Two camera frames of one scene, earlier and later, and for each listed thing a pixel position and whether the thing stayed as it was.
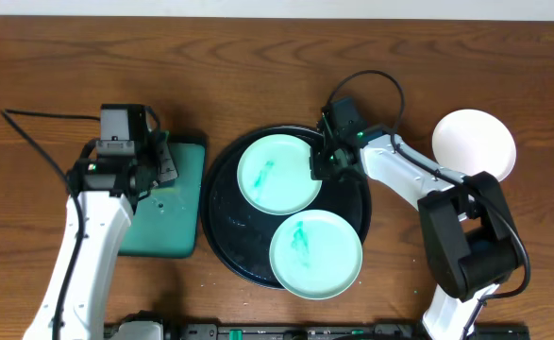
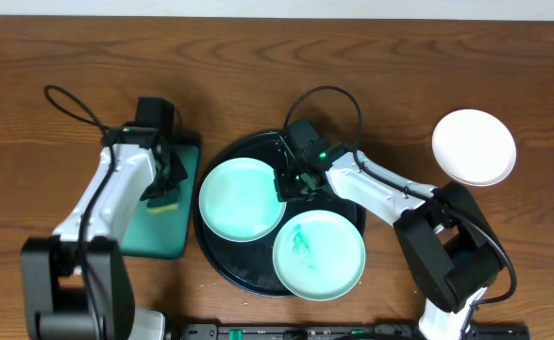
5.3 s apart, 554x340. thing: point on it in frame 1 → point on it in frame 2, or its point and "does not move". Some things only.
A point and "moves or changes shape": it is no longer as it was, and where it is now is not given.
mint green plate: (275, 176) moves or changes shape
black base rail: (193, 330) does not move
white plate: (472, 141) does not move
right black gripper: (318, 163) → (291, 181)
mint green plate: (315, 254) does not move
